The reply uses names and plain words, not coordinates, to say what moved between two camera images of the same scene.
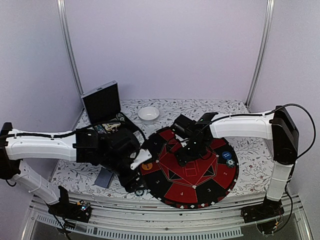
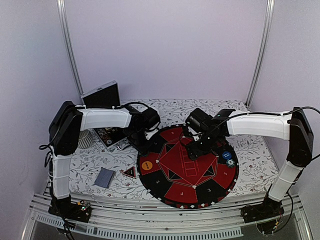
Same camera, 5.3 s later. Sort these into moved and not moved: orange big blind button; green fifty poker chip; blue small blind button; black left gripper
Moved: black left gripper
Not moved: green fifty poker chip; orange big blind button; blue small blind button
